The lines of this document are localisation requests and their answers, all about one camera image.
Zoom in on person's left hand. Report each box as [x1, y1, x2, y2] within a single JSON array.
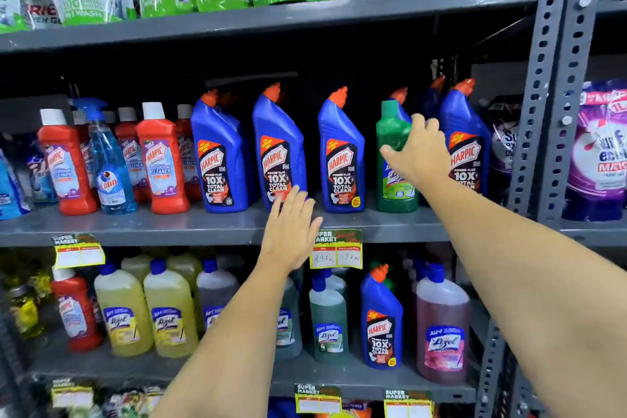
[[259, 186, 324, 273]]

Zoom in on person's right hand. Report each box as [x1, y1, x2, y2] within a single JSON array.
[[379, 113, 452, 189]]

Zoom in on person's right forearm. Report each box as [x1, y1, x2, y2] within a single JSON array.
[[414, 173, 627, 418]]

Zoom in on person's left forearm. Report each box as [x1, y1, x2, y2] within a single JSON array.
[[151, 258, 310, 418]]

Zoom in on yellow green price tag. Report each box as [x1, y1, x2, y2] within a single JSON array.
[[294, 384, 343, 415], [51, 378, 95, 410], [309, 229, 364, 270], [383, 389, 435, 418], [51, 233, 106, 270]]

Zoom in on row of blue cleaner bottles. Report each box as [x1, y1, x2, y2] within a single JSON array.
[[190, 76, 492, 214]]

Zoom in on dark purple white pouch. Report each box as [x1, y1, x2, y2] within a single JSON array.
[[484, 94, 526, 204]]

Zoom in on grey metal shelf board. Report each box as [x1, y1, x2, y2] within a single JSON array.
[[0, 196, 451, 248], [28, 334, 479, 405], [553, 218, 627, 248], [0, 0, 540, 54]]

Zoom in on green floor cleaner bottle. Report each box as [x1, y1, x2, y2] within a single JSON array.
[[308, 275, 350, 363], [274, 276, 303, 361]]

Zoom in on grey floor cleaner bottle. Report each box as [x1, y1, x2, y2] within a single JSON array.
[[196, 259, 240, 331]]

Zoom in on red bathroom cleaner bottle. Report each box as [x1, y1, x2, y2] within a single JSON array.
[[37, 108, 99, 217], [115, 106, 152, 205], [136, 102, 191, 216], [50, 266, 104, 353], [175, 104, 203, 202]]

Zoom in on yellow floor cleaner bottle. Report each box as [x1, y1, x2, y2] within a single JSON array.
[[120, 253, 153, 282], [93, 263, 154, 358], [166, 250, 203, 288], [143, 259, 200, 359]]

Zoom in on grey perforated metal upright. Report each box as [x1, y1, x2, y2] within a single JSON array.
[[535, 0, 609, 226], [473, 0, 575, 418]]

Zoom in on blue toilet cleaner bottle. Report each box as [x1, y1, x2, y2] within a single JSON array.
[[361, 264, 404, 370]]

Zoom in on pink floor cleaner bottle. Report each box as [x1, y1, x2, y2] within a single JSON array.
[[416, 263, 472, 385]]

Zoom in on purple detergent pouch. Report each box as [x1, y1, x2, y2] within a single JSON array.
[[562, 79, 627, 223]]

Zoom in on blue glass cleaner spray bottle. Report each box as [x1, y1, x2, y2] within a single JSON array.
[[73, 97, 138, 216]]

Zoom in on dark blue pouch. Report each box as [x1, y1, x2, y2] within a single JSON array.
[[24, 137, 59, 204]]

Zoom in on colourful packets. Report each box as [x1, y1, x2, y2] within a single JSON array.
[[100, 385, 165, 418]]

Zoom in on light blue pouch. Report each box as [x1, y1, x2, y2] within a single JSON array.
[[0, 148, 31, 222]]

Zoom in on yellow glass jar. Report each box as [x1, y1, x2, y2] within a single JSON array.
[[7, 284, 44, 340]]

